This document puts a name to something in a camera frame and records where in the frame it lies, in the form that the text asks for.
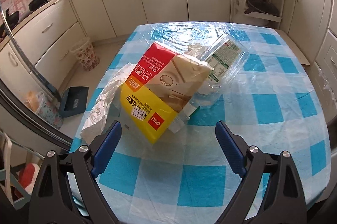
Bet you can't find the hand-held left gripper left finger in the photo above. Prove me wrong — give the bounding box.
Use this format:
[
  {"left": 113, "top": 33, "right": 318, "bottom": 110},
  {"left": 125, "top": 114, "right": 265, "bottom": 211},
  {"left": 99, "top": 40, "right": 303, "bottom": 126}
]
[{"left": 28, "top": 121, "right": 122, "bottom": 224}]

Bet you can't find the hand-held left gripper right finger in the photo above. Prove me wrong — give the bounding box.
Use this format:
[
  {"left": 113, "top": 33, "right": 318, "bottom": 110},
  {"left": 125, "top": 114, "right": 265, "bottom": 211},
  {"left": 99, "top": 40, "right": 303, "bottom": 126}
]
[{"left": 215, "top": 121, "right": 308, "bottom": 224}]

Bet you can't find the large white paper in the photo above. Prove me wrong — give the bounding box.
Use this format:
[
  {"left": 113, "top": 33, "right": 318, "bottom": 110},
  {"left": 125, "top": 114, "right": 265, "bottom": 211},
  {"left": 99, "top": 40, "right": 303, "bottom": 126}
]
[{"left": 80, "top": 63, "right": 135, "bottom": 141}]

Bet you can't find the yellow red plastic package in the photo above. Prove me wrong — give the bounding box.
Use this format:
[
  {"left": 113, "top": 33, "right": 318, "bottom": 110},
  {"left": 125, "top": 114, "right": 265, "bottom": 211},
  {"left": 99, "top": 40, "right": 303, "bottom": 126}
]
[{"left": 120, "top": 42, "right": 185, "bottom": 145}]

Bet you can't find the clear plastic container green label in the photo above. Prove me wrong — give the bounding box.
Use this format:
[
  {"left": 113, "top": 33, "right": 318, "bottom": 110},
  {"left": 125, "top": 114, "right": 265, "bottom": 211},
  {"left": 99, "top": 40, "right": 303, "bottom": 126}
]
[{"left": 196, "top": 34, "right": 249, "bottom": 106}]

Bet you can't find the blue checkered plastic tablecloth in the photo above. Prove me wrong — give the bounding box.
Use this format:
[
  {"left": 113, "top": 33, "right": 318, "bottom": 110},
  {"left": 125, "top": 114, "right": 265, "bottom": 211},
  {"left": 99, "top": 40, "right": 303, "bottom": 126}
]
[{"left": 71, "top": 21, "right": 332, "bottom": 224}]

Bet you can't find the blue dustpan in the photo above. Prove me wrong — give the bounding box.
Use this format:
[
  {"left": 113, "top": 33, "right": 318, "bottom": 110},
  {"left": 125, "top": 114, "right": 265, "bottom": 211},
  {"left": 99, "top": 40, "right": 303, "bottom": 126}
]
[{"left": 58, "top": 86, "right": 90, "bottom": 118}]

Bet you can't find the floral bin with plastic bag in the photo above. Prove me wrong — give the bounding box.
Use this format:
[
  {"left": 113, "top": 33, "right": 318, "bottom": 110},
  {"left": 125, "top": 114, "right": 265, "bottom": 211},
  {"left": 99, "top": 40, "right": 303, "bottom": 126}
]
[{"left": 25, "top": 91, "right": 64, "bottom": 130}]

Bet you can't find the red white cloth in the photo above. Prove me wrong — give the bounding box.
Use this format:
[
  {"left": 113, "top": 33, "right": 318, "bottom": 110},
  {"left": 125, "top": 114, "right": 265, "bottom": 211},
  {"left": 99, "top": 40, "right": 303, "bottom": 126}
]
[{"left": 17, "top": 163, "right": 40, "bottom": 191}]

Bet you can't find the floral waste basket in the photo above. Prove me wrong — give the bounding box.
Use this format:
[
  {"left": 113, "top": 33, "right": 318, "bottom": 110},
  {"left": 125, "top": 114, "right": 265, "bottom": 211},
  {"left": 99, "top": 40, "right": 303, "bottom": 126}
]
[{"left": 70, "top": 38, "right": 101, "bottom": 71}]

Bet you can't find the long metal pole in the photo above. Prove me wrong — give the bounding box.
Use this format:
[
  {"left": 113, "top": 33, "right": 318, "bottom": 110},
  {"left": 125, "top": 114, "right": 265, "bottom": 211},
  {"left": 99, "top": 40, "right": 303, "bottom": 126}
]
[{"left": 0, "top": 10, "right": 62, "bottom": 104}]

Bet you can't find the black frying pan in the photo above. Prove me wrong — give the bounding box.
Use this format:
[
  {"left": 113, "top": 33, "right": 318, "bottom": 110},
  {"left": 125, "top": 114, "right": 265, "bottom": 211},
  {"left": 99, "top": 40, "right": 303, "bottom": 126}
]
[{"left": 243, "top": 0, "right": 280, "bottom": 17}]

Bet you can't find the black wok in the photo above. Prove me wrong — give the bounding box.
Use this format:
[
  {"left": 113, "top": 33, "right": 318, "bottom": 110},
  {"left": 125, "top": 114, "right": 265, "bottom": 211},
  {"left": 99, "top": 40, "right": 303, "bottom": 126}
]
[{"left": 0, "top": 9, "right": 20, "bottom": 29}]

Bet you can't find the black pot with lid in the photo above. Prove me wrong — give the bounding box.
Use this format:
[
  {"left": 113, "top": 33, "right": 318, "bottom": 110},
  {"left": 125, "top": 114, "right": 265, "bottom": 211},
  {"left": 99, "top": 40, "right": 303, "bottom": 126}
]
[{"left": 28, "top": 0, "right": 50, "bottom": 11}]

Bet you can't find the clear bag on drawer handle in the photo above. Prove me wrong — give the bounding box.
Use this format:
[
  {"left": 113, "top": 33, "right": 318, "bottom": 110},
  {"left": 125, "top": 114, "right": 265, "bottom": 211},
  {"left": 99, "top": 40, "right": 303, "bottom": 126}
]
[{"left": 317, "top": 66, "right": 337, "bottom": 103}]

